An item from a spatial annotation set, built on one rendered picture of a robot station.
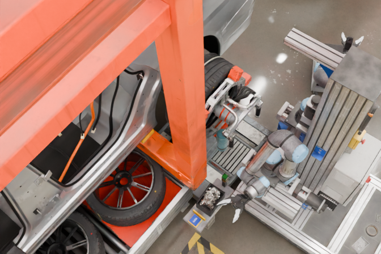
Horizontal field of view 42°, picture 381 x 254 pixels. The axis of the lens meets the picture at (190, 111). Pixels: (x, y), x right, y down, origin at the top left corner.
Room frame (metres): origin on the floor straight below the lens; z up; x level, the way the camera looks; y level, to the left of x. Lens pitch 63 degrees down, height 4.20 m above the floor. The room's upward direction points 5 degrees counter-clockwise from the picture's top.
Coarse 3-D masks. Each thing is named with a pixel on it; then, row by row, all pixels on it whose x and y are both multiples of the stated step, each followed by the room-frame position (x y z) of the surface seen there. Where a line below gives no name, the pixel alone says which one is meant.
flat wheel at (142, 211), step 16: (128, 160) 1.61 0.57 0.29; (144, 160) 1.52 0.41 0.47; (112, 176) 1.40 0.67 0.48; (160, 176) 1.36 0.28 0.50; (96, 192) 1.31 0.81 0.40; (112, 192) 1.27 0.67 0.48; (160, 192) 1.24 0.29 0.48; (96, 208) 1.15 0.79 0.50; (112, 208) 1.14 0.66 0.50; (128, 208) 1.12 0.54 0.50; (144, 208) 1.11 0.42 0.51; (112, 224) 1.06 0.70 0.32; (128, 224) 1.04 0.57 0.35
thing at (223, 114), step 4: (228, 104) 1.74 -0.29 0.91; (216, 108) 1.73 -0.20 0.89; (220, 108) 1.71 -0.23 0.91; (224, 108) 1.71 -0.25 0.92; (232, 108) 1.70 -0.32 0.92; (236, 108) 1.71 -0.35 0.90; (216, 112) 1.70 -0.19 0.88; (220, 112) 1.69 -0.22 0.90; (224, 112) 1.68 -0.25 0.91; (228, 112) 1.67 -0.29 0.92; (236, 112) 1.67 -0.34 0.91; (240, 112) 1.67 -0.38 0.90; (220, 116) 1.67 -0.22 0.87; (224, 116) 1.65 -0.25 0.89; (228, 116) 1.64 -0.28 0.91; (232, 116) 1.64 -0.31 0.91; (224, 120) 1.64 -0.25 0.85; (228, 120) 1.62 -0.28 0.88; (232, 120) 1.61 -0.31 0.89; (228, 124) 1.62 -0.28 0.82
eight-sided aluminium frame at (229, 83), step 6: (228, 78) 1.85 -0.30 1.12; (240, 78) 1.90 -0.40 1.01; (222, 84) 1.80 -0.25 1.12; (228, 84) 1.79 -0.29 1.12; (234, 84) 1.81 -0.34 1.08; (240, 84) 1.90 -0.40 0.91; (216, 90) 1.75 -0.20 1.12; (228, 90) 1.77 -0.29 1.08; (210, 96) 1.71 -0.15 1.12; (222, 96) 1.71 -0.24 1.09; (210, 102) 1.66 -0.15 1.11; (216, 102) 1.66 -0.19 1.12; (210, 108) 1.63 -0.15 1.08; (210, 114) 1.61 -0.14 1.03; (216, 120) 1.76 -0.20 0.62; (210, 126) 1.71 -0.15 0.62; (210, 132) 1.63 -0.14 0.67; (216, 132) 1.66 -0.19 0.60
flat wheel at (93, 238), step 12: (72, 216) 1.10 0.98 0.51; (84, 216) 1.09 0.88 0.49; (60, 228) 1.02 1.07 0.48; (84, 228) 0.99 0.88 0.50; (96, 228) 1.02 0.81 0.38; (48, 240) 0.93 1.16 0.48; (60, 240) 0.93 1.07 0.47; (84, 240) 0.91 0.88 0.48; (96, 240) 0.90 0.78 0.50; (48, 252) 0.85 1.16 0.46; (96, 252) 0.81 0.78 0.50
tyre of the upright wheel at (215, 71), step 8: (208, 56) 2.04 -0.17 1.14; (216, 56) 2.06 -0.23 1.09; (208, 64) 1.96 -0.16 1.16; (216, 64) 1.96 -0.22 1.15; (224, 64) 1.97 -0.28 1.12; (232, 64) 2.04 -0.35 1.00; (208, 72) 1.88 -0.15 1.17; (216, 72) 1.88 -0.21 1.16; (224, 72) 1.88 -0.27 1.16; (208, 80) 1.81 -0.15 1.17; (216, 80) 1.81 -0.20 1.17; (208, 88) 1.74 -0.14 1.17; (168, 120) 1.68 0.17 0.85
